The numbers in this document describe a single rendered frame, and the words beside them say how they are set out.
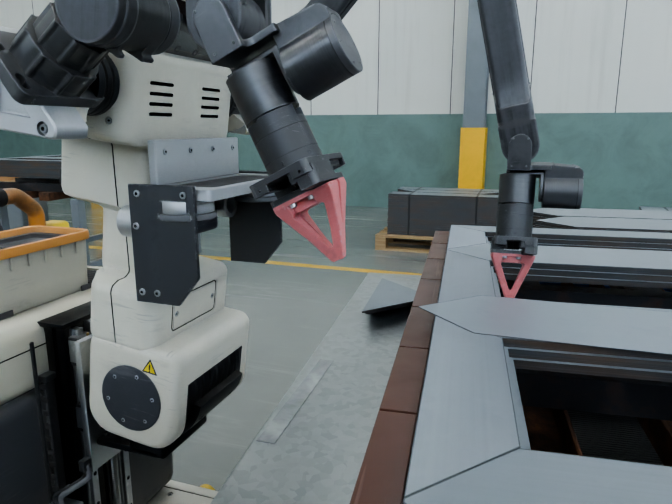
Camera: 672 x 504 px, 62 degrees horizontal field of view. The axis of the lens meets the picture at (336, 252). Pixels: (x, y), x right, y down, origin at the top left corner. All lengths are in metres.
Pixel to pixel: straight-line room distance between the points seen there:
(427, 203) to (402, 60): 3.27
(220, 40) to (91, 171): 0.39
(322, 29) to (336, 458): 0.54
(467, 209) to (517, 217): 4.19
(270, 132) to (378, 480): 0.32
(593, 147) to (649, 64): 1.10
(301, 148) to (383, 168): 7.53
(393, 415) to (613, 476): 0.21
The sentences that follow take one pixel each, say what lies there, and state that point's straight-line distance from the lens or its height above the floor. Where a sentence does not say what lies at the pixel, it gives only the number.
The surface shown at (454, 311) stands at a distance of 0.85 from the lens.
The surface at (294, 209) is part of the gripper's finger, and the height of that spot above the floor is 1.04.
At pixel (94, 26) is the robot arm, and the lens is 0.63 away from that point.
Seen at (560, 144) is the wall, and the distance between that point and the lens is 7.79.
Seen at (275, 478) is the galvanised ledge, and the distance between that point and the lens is 0.77.
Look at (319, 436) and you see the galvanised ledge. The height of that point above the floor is 0.68.
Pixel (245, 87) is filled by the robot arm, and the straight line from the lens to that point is 0.55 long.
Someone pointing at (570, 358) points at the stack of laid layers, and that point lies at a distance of 0.78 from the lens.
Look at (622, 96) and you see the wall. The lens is 7.85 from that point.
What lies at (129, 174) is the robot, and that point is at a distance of 0.85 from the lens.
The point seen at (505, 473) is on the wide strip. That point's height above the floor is 0.85.
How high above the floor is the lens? 1.12
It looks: 12 degrees down
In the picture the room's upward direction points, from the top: straight up
